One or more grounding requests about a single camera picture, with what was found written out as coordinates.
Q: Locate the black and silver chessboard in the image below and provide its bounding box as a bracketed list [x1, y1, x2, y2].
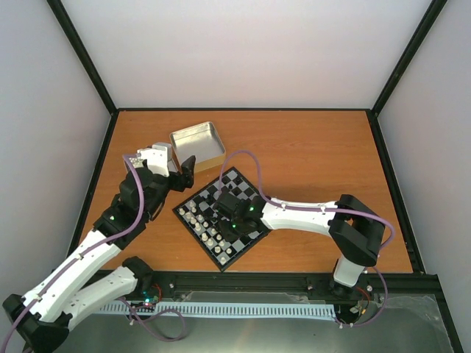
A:
[173, 167, 269, 272]

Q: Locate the purple cable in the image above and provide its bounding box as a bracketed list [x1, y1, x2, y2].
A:
[3, 154, 187, 353]
[219, 149, 397, 328]

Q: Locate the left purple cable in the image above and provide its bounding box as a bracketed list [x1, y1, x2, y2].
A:
[3, 154, 187, 353]

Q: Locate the black aluminium frame rail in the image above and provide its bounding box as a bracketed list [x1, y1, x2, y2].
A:
[150, 271, 441, 296]

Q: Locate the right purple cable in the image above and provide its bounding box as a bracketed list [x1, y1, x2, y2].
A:
[219, 149, 397, 328]

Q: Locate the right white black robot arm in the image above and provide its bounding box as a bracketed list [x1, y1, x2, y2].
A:
[214, 192, 394, 299]

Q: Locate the gold metal tin base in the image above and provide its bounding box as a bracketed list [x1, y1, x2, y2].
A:
[169, 121, 226, 173]

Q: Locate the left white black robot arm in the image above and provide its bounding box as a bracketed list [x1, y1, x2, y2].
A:
[2, 143, 196, 352]

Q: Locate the light blue slotted cable duct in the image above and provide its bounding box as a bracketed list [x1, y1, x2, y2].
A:
[99, 300, 338, 320]

